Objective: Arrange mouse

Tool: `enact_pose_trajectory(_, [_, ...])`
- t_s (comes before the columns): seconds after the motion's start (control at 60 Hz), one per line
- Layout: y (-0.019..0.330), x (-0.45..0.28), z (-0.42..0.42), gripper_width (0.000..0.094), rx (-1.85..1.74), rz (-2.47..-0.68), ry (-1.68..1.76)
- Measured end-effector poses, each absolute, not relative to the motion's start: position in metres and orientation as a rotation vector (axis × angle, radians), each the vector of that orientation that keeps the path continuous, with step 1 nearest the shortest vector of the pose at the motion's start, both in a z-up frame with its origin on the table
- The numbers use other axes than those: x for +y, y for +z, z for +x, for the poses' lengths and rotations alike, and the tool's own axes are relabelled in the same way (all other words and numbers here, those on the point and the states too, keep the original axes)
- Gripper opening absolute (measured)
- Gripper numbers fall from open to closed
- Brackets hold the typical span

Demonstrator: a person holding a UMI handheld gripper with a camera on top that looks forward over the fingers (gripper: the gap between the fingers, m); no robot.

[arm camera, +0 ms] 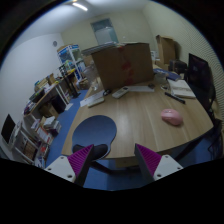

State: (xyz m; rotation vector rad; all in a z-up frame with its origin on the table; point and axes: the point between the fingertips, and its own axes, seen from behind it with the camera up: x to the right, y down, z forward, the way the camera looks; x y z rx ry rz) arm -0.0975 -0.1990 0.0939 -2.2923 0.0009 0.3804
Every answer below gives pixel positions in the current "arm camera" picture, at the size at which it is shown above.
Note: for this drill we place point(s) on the frosted window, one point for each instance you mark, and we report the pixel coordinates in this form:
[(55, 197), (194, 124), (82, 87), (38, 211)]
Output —
[(104, 31)]

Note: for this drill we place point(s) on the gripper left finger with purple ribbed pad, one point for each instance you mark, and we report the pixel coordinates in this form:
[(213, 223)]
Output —
[(73, 168)]

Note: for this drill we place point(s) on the black computer monitor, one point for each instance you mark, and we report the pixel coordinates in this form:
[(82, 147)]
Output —
[(198, 73)]

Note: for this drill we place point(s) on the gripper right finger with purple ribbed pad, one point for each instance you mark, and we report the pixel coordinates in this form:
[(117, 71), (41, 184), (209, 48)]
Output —
[(154, 166)]

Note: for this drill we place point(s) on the white remote control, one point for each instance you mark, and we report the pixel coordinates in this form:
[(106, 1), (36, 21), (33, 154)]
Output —
[(120, 92)]

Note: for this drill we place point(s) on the white flat device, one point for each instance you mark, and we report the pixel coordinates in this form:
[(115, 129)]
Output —
[(96, 102)]

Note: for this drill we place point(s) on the cluttered white shelf unit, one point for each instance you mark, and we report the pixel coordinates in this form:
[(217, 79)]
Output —
[(32, 142)]

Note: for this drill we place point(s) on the tall cardboard box right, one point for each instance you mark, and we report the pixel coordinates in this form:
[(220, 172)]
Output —
[(166, 49)]

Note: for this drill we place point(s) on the open white notebook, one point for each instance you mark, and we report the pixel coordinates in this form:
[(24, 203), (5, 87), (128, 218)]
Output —
[(180, 88)]

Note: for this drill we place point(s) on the blue glass display cabinet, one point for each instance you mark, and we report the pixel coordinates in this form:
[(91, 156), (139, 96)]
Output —
[(70, 56)]

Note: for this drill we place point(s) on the dark blue mouse pad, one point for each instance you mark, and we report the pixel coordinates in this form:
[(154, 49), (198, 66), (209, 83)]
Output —
[(98, 130)]

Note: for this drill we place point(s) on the black pen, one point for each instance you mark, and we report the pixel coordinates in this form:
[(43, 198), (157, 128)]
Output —
[(176, 98)]

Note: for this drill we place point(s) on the pink computer mouse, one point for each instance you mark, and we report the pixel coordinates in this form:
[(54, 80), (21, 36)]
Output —
[(172, 116)]

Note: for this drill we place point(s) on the black monitor far left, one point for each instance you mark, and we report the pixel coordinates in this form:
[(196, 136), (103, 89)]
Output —
[(7, 128)]

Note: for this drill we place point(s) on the ceiling light strip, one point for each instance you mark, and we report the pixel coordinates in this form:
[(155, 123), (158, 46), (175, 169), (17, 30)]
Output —
[(75, 4)]

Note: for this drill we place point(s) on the white paper sheet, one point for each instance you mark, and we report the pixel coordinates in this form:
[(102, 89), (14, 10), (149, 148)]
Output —
[(91, 98)]

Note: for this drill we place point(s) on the large brown cardboard box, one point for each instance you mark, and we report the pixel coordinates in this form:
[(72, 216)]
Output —
[(124, 65)]

